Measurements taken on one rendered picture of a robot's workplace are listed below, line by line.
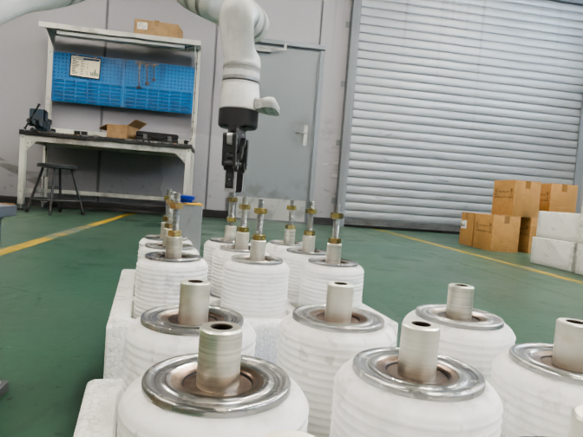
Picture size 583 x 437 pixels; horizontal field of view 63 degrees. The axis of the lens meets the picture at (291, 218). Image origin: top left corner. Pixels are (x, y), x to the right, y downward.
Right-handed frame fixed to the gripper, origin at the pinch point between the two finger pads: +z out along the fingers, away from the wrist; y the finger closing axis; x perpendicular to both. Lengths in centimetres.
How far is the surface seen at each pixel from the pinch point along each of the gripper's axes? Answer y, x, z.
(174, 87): -438, -159, -107
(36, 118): -343, -258, -51
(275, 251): 0.0, 8.9, 11.9
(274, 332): 28.8, 12.4, 19.0
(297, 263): 11.3, 13.8, 12.2
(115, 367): 35.7, -5.7, 23.0
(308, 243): 7.9, 15.3, 9.1
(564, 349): 58, 34, 10
